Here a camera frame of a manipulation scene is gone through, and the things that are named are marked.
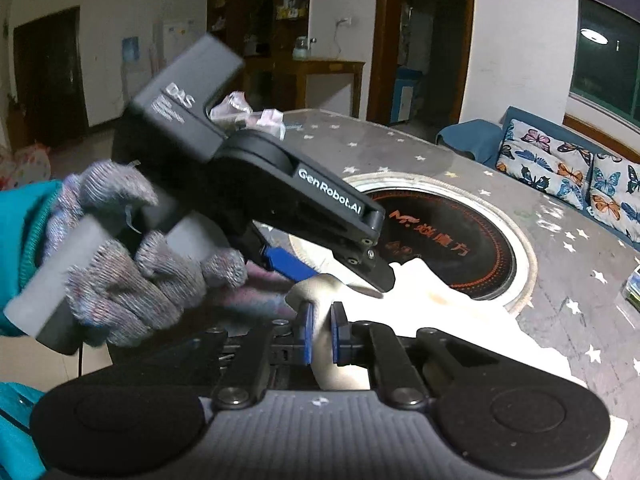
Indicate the person's left hand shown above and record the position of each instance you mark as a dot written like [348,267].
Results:
[115,300]

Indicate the dark window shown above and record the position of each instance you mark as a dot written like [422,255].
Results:
[610,75]

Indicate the wooden door frame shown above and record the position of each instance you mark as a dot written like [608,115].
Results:
[380,35]

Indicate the white blue water dispenser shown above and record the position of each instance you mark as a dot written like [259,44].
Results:
[131,50]

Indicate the round built-in induction cooker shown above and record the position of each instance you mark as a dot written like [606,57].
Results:
[450,240]

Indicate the grey star-print tablecloth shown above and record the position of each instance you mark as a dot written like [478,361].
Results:
[575,210]

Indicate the person's teal jacket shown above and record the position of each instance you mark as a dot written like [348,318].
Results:
[15,435]

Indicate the floral printed cloth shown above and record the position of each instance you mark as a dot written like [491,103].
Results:
[25,165]

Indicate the white blue appliance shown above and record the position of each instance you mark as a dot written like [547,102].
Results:
[405,95]

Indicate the butterfly print cushion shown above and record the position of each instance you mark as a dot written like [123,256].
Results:
[545,165]
[617,195]

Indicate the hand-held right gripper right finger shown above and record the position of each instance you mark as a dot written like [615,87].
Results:
[340,332]

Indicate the white wall socket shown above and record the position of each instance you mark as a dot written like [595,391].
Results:
[345,21]

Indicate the glass jar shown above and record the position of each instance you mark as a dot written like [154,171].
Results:
[301,50]

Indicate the white plastic bag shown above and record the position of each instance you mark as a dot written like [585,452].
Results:
[232,105]

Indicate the clear plastic box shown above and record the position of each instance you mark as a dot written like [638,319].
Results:
[634,285]

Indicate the blue sofa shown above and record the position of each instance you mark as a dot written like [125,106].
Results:
[470,135]

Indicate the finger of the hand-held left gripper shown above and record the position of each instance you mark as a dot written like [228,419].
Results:
[290,262]
[340,205]

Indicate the wooden shelf cabinet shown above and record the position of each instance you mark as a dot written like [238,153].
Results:
[265,5]

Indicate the person's left forearm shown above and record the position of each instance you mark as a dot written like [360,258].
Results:
[20,240]

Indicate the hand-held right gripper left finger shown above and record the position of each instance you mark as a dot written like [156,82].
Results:
[306,332]

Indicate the cream garment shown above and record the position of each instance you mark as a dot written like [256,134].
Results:
[450,320]

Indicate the wooden sideboard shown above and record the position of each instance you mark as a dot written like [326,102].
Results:
[320,85]

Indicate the dark wooden door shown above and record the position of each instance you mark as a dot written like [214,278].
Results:
[50,75]

